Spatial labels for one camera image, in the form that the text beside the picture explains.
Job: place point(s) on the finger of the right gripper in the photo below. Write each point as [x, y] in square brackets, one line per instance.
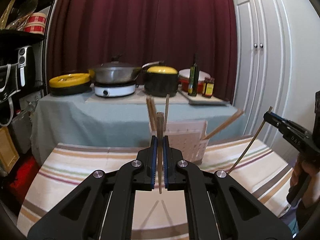
[289, 131]
[281, 123]

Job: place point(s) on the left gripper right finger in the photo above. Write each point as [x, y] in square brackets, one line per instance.
[217, 206]

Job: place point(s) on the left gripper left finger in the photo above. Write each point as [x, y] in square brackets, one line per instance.
[101, 207]

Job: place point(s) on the wooden chopstick ten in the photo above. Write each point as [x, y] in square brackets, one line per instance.
[248, 147]

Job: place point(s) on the wooden chopstick one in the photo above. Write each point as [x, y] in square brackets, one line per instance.
[160, 128]

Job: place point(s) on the right hand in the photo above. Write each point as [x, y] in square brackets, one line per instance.
[311, 196]

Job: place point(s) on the wooden chopstick four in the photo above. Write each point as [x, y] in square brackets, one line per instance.
[225, 124]

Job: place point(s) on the striped tablecloth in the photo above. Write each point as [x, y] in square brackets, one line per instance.
[158, 214]

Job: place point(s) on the white cabinet doors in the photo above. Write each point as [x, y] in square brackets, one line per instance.
[264, 64]

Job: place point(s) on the sauce jar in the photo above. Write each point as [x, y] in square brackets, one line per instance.
[208, 86]

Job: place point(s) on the grey tray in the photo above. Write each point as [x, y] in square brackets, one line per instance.
[200, 100]

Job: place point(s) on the white perforated utensil holder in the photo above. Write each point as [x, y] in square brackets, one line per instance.
[188, 137]

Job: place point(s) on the olive oil bottle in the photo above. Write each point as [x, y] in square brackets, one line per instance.
[193, 78]

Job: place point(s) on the red bowl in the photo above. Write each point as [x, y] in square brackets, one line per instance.
[185, 85]

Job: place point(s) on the grey-blue tablecloth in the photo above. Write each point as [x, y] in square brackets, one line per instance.
[69, 120]

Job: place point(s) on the wooden chopstick three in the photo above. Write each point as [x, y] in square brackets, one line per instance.
[166, 111]

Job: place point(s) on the wooden box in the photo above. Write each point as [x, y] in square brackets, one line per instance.
[9, 155]

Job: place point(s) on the wooden chopstick two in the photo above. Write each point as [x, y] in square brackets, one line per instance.
[152, 112]

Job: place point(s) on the black pot yellow lid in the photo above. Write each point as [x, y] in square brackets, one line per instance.
[160, 81]

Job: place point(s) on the beige counter mat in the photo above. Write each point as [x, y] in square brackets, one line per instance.
[137, 98]

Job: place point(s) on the white induction cooker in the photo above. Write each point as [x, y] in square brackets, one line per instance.
[114, 89]

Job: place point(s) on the yellow lidded electric griddle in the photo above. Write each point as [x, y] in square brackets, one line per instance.
[70, 84]

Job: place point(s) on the steel wok with lid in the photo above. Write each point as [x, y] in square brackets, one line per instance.
[115, 72]

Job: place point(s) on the black air fryer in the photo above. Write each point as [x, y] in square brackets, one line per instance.
[26, 67]

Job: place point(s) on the black white tote bag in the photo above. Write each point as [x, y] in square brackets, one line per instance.
[9, 87]

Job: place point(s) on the maroon curtain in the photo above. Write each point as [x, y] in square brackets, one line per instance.
[85, 33]

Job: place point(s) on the black metal shelf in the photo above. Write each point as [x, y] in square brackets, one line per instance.
[24, 25]

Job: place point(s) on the red striped round tins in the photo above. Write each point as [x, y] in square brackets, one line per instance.
[36, 23]

